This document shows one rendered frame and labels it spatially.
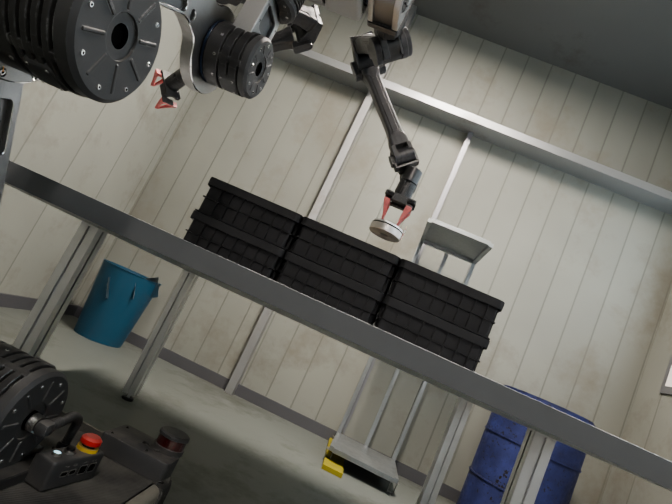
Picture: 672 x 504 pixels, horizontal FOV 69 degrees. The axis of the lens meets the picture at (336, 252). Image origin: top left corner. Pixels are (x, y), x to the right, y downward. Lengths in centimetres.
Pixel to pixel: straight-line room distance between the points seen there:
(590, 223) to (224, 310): 288
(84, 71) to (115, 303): 291
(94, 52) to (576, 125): 407
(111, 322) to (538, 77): 375
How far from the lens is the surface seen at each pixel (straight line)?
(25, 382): 90
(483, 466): 331
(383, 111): 169
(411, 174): 158
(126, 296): 352
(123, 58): 74
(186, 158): 421
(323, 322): 83
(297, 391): 372
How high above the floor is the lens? 65
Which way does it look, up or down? 10 degrees up
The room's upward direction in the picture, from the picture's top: 25 degrees clockwise
